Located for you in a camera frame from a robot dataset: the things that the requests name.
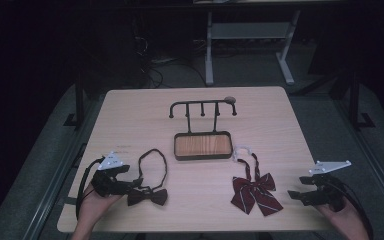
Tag black floor cables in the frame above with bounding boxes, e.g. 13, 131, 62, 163
139, 54, 208, 89

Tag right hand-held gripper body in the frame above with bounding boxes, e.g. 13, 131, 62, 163
308, 160, 352, 213

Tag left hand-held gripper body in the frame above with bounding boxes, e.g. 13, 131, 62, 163
91, 151, 131, 198

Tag black rack with wooden tray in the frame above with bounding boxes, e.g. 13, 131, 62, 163
168, 97, 238, 162

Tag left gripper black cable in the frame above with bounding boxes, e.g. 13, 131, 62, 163
75, 157, 105, 220

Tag white metal desk frame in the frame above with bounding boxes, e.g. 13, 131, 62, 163
204, 9, 302, 87

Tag black metal stand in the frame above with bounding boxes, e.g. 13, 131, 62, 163
62, 74, 88, 128
345, 68, 377, 130

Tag aluminium rail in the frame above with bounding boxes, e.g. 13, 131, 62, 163
21, 96, 96, 240
333, 98, 384, 221

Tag red striped bow tie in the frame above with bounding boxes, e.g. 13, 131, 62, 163
230, 145, 285, 217

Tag person's right hand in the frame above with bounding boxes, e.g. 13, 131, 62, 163
314, 199, 362, 232

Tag person's left hand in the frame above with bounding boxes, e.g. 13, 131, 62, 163
77, 184, 123, 229

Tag dark maroon bow tie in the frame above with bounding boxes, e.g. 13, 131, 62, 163
126, 148, 169, 207

